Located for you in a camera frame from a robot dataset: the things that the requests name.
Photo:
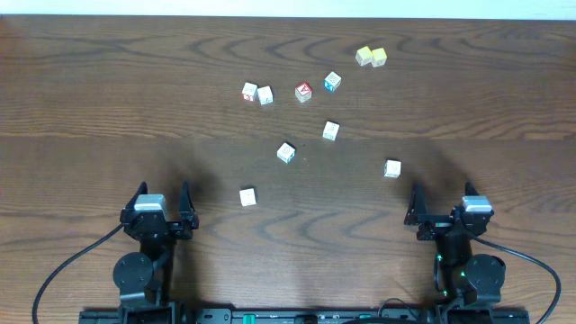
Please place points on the yellow wooden block right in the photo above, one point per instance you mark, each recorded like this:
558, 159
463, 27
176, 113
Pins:
379, 57

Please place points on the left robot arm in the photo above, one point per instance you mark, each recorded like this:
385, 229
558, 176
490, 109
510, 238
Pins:
144, 277

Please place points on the wooden block green edge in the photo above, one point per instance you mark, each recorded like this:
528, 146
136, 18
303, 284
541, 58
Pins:
286, 152

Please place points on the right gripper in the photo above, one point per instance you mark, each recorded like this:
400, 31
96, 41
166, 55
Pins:
418, 213

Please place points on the yellow wooden block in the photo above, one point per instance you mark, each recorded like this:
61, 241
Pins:
379, 57
364, 56

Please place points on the plain wooden block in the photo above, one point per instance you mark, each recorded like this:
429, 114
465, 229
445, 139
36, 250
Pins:
392, 168
330, 130
265, 95
248, 197

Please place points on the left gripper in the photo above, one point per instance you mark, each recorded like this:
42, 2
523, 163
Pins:
166, 226

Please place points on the yellow wooden block left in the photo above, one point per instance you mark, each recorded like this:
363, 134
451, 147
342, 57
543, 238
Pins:
364, 56

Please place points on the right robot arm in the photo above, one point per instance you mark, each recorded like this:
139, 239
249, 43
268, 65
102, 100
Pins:
469, 282

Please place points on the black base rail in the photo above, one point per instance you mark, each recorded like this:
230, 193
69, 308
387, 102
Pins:
228, 316

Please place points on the blue sided wooden block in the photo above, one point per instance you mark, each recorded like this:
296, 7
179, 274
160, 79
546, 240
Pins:
332, 81

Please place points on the red letter A block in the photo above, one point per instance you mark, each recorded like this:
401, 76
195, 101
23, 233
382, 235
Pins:
303, 92

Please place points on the red sided wooden block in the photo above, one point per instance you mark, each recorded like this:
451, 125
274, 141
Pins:
249, 92

